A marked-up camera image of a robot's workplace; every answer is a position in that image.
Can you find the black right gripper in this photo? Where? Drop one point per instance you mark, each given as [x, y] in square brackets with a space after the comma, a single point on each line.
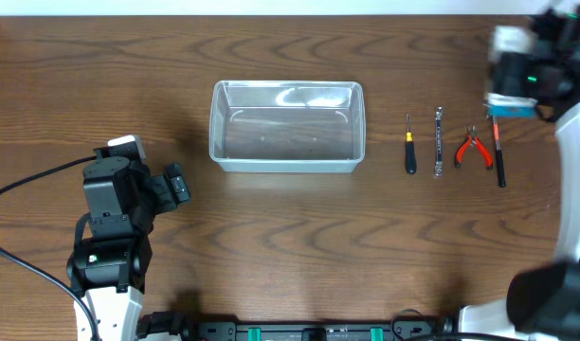
[504, 71]

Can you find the white blue cardboard box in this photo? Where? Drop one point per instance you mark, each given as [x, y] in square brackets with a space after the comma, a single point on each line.
[510, 109]

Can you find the silver wrench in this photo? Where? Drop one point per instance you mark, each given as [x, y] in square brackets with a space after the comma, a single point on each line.
[438, 168]

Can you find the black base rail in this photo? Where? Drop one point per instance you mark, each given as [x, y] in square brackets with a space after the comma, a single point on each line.
[175, 326]

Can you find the clear plastic container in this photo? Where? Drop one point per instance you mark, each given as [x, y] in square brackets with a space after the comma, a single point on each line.
[287, 126]

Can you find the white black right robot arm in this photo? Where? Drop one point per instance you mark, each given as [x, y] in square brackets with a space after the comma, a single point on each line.
[544, 303]

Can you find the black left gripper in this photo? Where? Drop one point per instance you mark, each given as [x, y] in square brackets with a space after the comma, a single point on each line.
[156, 185]

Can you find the black yellow screwdriver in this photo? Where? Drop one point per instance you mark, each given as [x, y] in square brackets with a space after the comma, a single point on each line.
[410, 158]

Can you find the small black orange hammer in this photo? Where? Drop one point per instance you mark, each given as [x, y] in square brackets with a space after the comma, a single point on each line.
[498, 154]

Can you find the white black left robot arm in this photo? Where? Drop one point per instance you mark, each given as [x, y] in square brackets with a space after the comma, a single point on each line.
[111, 251]

